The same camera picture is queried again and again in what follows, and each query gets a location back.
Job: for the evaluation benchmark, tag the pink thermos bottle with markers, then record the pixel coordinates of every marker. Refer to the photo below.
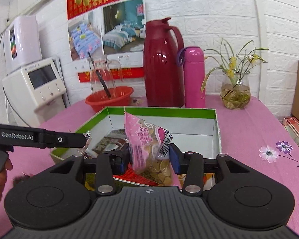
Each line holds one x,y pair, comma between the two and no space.
194,79

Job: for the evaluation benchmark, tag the dark brown snack packet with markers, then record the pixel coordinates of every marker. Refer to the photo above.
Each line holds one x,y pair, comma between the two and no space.
109,142

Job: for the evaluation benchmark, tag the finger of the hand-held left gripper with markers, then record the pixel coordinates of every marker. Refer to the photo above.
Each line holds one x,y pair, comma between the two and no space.
64,140

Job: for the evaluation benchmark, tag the yellow flowering plant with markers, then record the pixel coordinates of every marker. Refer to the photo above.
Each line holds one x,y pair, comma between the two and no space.
230,63

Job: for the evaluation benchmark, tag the white water purifier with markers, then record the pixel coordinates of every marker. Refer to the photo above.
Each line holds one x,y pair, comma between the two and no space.
25,39

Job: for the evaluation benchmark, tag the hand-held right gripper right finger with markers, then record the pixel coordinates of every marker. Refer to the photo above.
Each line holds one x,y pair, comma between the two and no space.
174,160

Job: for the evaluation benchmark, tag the pink snack packet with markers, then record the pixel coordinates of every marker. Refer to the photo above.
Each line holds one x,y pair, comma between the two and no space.
139,139

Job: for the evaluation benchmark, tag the black stirrer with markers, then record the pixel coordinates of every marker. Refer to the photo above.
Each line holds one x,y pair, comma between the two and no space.
101,78

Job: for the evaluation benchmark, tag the glass pitcher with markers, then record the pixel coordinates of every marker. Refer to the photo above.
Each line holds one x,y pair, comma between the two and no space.
99,77

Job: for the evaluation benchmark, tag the dark red thermos jug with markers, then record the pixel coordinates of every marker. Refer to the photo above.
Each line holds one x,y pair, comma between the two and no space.
162,74

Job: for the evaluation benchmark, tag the clear snack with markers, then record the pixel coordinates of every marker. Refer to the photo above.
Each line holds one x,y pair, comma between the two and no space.
86,151

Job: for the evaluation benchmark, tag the orange snack packet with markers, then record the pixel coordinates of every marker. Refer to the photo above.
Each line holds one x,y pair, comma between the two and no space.
209,179

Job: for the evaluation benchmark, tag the green cardboard box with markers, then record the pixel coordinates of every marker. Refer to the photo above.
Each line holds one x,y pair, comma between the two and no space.
189,127

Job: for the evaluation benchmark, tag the bedroom photo wall poster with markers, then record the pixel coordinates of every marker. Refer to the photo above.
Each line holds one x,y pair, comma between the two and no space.
122,27

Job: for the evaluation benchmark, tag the small dark object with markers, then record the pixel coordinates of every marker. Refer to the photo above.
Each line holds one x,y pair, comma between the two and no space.
137,102

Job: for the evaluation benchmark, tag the plaid cloth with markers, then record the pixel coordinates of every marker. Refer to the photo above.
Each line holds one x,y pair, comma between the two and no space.
297,132

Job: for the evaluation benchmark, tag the white appliance with screen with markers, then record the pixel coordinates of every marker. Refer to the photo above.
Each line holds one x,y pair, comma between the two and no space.
22,94

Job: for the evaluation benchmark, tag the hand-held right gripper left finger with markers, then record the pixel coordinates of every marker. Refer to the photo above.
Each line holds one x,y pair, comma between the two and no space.
123,160

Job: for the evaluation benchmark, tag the glass vase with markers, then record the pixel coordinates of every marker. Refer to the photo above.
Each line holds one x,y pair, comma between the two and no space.
235,97

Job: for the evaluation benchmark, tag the red snack packet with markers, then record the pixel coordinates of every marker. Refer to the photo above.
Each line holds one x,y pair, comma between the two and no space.
132,178

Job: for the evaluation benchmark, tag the pink floral tablecloth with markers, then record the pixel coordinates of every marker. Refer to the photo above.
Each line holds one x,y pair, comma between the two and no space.
239,134

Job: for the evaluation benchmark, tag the red plastic basin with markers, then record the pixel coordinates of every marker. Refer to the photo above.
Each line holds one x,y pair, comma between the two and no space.
99,103

